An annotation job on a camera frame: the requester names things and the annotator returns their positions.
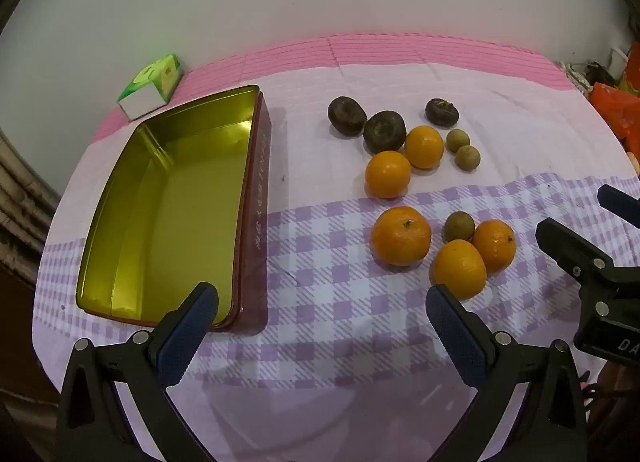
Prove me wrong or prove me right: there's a gold metal tin box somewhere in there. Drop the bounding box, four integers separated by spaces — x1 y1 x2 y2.
75 85 272 333

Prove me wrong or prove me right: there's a green tissue pack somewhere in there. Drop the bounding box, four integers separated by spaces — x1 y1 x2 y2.
116 54 182 121

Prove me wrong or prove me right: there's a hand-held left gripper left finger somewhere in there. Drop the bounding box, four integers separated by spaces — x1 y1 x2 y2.
56 282 221 462

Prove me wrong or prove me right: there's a brown longan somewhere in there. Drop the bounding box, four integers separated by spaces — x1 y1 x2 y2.
455 145 482 169
446 129 471 153
443 212 476 244

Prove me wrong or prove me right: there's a beige patterned curtain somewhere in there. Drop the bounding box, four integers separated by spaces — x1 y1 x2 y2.
0 132 61 287

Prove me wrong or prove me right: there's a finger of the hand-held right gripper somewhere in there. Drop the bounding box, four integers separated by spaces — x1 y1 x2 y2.
597 184 640 230
536 218 616 287

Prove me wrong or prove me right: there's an orange red plastic bag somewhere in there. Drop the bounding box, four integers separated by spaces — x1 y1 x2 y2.
589 83 640 143

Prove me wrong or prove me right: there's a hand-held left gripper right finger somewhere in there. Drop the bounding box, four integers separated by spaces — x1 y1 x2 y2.
425 284 587 462

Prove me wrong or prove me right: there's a pink purple checked tablecloth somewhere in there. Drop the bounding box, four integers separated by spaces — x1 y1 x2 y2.
31 33 640 462

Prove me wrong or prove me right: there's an orange mandarin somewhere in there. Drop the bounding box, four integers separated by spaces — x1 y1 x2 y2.
432 239 487 301
472 220 517 273
365 151 412 199
404 125 445 170
370 207 432 267

